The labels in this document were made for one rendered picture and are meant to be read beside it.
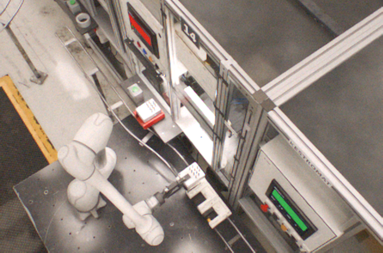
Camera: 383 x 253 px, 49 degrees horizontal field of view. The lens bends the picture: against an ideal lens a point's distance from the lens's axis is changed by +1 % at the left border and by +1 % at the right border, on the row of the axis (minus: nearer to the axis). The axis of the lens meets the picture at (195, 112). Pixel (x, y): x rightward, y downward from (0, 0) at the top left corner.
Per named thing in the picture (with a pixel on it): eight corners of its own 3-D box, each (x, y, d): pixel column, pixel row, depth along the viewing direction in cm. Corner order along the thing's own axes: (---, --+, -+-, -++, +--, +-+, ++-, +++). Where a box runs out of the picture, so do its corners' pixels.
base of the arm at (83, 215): (85, 226, 258) (82, 225, 253) (67, 198, 266) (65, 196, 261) (110, 209, 263) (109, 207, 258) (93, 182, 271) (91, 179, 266)
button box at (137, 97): (130, 96, 274) (127, 87, 263) (140, 90, 276) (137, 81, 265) (136, 105, 271) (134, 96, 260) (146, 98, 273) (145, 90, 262)
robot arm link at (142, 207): (147, 206, 243) (157, 221, 233) (124, 223, 238) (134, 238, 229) (140, 195, 236) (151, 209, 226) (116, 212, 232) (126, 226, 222)
